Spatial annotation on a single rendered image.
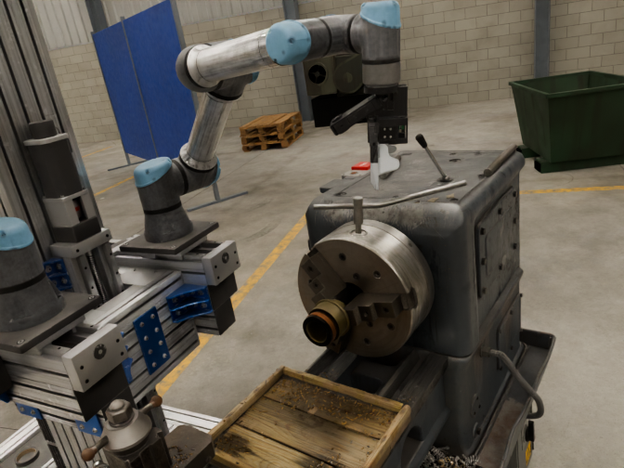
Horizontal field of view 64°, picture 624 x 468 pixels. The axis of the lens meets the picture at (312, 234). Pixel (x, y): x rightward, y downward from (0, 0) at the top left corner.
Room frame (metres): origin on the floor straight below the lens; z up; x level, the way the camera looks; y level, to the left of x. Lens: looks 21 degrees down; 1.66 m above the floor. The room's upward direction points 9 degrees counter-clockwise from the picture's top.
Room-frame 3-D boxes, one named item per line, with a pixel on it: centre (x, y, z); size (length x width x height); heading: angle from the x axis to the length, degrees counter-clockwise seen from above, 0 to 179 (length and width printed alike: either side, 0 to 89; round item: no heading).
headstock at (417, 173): (1.41, -0.33, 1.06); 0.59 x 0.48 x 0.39; 142
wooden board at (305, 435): (0.86, 0.08, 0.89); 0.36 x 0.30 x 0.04; 52
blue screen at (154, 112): (7.69, 2.12, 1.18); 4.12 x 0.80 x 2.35; 31
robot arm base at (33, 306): (1.08, 0.68, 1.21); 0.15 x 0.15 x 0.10
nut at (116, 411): (0.66, 0.34, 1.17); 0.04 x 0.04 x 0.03
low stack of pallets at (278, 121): (9.40, 0.41, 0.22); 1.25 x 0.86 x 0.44; 162
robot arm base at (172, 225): (1.51, 0.44, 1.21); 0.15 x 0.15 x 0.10
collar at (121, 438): (0.66, 0.34, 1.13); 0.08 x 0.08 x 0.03
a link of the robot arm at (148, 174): (1.52, 0.44, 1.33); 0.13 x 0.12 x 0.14; 134
